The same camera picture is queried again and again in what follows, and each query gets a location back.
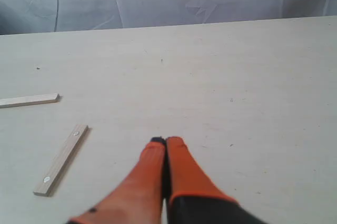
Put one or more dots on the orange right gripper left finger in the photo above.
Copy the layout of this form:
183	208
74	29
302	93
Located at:
138	198

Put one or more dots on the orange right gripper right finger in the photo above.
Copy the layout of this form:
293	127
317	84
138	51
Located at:
194	197

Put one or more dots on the wood strip with two magnets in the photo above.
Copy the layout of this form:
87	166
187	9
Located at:
46	186

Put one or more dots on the plain horizontal wood strip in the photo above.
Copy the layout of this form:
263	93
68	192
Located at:
29	100

